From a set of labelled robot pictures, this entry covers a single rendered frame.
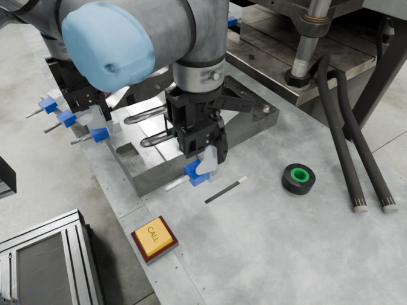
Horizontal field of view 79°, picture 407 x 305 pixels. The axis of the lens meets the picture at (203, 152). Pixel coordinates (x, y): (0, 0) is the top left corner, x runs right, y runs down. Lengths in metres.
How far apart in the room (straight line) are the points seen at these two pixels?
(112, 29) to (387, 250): 0.68
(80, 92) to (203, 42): 0.37
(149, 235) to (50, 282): 0.82
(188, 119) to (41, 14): 0.21
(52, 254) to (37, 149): 1.02
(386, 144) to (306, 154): 1.56
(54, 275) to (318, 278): 1.07
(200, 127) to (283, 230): 0.35
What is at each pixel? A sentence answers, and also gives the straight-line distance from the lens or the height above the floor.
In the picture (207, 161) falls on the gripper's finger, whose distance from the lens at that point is 0.47.
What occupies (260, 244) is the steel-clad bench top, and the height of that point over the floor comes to 0.80.
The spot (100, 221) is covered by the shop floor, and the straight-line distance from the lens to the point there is 1.64.
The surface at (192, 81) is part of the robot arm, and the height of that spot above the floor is 1.17.
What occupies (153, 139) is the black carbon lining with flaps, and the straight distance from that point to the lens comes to 0.69.
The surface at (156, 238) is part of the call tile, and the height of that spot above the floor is 0.84.
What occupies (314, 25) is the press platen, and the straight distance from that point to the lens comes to 0.99.
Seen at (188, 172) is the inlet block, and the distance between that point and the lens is 0.52.
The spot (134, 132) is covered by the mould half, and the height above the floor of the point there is 0.89.
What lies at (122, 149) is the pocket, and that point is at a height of 0.88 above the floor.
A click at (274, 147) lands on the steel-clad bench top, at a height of 0.80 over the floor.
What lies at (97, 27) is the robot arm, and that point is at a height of 1.28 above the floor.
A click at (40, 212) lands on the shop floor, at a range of 1.83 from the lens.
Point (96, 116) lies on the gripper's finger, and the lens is 0.66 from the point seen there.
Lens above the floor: 1.36
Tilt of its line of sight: 48 degrees down
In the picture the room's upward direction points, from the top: straight up
